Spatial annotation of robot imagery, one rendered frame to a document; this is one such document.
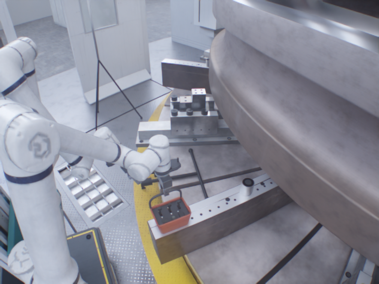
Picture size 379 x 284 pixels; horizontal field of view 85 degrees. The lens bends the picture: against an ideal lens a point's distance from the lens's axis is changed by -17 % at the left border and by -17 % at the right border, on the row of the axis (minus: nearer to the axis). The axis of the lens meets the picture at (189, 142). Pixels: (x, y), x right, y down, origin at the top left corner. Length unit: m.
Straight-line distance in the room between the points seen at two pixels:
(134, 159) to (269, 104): 0.88
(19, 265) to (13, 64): 0.74
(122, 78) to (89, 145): 3.53
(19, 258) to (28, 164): 0.57
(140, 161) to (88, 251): 1.07
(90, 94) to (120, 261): 2.77
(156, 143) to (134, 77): 3.45
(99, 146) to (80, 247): 1.14
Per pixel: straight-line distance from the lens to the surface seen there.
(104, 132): 1.21
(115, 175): 2.71
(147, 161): 0.99
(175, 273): 2.05
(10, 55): 1.07
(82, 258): 1.89
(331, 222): 1.36
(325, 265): 1.97
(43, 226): 0.68
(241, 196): 1.59
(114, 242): 2.24
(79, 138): 0.85
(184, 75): 3.34
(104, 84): 4.23
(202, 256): 1.77
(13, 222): 1.26
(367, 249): 1.39
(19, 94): 1.06
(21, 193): 0.62
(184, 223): 1.40
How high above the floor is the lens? 1.94
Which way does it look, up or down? 40 degrees down
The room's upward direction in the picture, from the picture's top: straight up
